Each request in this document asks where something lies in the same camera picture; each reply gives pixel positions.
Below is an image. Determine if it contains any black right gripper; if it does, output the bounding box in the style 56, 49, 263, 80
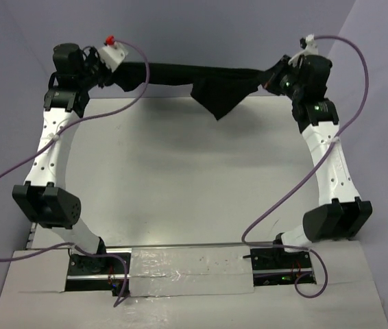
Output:
257, 55, 305, 101

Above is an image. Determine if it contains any black t shirt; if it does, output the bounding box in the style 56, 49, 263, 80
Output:
113, 60, 274, 121

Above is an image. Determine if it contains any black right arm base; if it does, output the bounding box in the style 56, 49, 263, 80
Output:
243, 248, 316, 287

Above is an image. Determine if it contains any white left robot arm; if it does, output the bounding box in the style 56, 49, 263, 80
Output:
12, 43, 112, 273

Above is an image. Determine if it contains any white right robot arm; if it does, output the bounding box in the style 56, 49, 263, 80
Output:
265, 55, 373, 268

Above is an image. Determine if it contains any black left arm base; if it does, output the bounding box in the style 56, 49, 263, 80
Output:
64, 254, 125, 297

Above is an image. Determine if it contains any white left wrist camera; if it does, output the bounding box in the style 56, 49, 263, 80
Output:
97, 36, 128, 72

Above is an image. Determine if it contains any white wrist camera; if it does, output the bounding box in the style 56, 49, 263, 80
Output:
97, 36, 128, 72
288, 34, 319, 66

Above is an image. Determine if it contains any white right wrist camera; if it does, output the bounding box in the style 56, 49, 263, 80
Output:
288, 34, 319, 66

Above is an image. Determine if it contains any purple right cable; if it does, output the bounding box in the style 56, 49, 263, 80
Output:
241, 34, 371, 299

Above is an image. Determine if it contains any purple cable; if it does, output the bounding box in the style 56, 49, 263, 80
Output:
0, 38, 152, 308
241, 34, 371, 299

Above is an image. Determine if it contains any silver aluminium rail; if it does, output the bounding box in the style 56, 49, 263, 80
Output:
25, 222, 284, 251

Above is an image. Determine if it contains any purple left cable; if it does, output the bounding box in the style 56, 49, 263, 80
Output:
0, 38, 152, 308

